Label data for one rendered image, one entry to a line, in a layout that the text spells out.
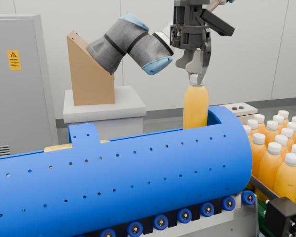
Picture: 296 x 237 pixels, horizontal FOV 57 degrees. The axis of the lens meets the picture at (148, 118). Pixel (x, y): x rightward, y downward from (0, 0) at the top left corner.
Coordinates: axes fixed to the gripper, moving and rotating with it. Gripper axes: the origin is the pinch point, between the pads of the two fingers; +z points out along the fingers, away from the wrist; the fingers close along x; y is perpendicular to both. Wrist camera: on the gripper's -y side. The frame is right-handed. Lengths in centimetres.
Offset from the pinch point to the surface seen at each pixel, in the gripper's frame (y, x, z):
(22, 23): 52, -155, -5
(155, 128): -85, -242, 134
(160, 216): 14.5, 10.2, 35.8
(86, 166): 33.2, 10.8, 15.0
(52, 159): 40.3, 8.5, 12.9
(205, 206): 0.2, 10.5, 36.3
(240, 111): -36.6, -24.0, 23.9
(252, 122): -32.2, -11.3, 23.2
